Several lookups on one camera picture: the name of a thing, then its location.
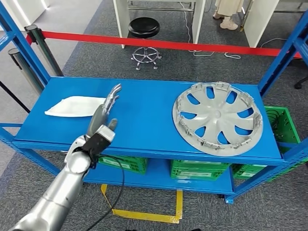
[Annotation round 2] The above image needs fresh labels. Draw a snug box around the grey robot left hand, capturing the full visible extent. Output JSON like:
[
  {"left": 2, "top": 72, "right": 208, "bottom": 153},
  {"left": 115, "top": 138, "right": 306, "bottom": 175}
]
[{"left": 86, "top": 83, "right": 122, "bottom": 139}]

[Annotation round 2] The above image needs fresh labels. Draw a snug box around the white curved plastic part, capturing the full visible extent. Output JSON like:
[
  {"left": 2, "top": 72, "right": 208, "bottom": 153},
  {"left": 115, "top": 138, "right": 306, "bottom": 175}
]
[{"left": 45, "top": 96, "right": 106, "bottom": 117}]

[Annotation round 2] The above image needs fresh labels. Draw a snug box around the blue metal shelf rack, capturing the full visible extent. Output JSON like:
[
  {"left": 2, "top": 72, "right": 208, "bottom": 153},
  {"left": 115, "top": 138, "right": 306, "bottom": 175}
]
[{"left": 0, "top": 0, "right": 308, "bottom": 205}]

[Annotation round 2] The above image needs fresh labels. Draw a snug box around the green plastic crate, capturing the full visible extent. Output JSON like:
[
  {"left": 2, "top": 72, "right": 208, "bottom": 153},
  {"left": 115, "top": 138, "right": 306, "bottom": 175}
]
[
  {"left": 170, "top": 160, "right": 231, "bottom": 182},
  {"left": 98, "top": 155, "right": 148, "bottom": 175},
  {"left": 232, "top": 106, "right": 306, "bottom": 182}
]

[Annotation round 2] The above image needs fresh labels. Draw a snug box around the black round stool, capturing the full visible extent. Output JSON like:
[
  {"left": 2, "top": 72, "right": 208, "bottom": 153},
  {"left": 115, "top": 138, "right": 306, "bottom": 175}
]
[{"left": 128, "top": 17, "right": 162, "bottom": 71}]

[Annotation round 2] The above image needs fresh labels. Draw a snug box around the black barrier belt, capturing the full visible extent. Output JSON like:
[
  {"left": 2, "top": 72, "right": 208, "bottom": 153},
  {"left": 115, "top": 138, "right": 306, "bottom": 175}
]
[{"left": 0, "top": 80, "right": 31, "bottom": 114}]

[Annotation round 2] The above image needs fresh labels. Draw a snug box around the yellow U-shaped floor tape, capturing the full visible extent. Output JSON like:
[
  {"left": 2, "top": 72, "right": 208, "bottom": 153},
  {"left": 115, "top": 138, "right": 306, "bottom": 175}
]
[{"left": 100, "top": 184, "right": 183, "bottom": 224}]

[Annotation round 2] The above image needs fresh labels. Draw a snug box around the red barrier belt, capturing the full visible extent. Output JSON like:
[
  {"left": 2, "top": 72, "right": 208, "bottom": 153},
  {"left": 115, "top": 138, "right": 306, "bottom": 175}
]
[{"left": 26, "top": 31, "right": 302, "bottom": 59}]

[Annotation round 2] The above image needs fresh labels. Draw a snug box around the grey wheel hubcap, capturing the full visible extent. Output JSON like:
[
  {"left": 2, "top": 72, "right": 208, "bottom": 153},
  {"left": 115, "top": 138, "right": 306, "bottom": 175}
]
[{"left": 172, "top": 82, "right": 263, "bottom": 157}]

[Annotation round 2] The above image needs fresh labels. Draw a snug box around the white desk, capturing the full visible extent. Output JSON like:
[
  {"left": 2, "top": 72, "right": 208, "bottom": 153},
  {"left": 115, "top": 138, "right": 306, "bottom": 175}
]
[
  {"left": 243, "top": 0, "right": 279, "bottom": 49},
  {"left": 113, "top": 0, "right": 206, "bottom": 49}
]

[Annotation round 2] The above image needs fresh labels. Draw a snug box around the person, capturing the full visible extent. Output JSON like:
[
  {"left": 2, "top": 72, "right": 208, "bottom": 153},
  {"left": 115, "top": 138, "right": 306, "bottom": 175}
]
[{"left": 212, "top": 0, "right": 244, "bottom": 31}]

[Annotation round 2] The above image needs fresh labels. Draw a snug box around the black office chair base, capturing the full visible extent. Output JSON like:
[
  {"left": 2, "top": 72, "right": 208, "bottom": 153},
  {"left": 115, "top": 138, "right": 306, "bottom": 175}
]
[{"left": 294, "top": 75, "right": 308, "bottom": 90}]

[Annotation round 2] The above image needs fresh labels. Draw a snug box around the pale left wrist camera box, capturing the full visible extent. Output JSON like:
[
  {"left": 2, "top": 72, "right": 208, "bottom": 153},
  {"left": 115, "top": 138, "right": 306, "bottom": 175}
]
[{"left": 83, "top": 125, "right": 116, "bottom": 160}]

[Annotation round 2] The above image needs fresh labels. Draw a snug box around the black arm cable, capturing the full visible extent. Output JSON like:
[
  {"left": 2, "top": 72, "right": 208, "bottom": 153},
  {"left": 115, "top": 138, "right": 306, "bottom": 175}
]
[{"left": 85, "top": 154, "right": 125, "bottom": 231}]

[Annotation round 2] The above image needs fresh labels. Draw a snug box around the white floor cable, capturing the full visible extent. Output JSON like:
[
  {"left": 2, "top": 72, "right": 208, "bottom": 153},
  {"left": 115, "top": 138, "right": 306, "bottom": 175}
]
[{"left": 179, "top": 1, "right": 241, "bottom": 60}]

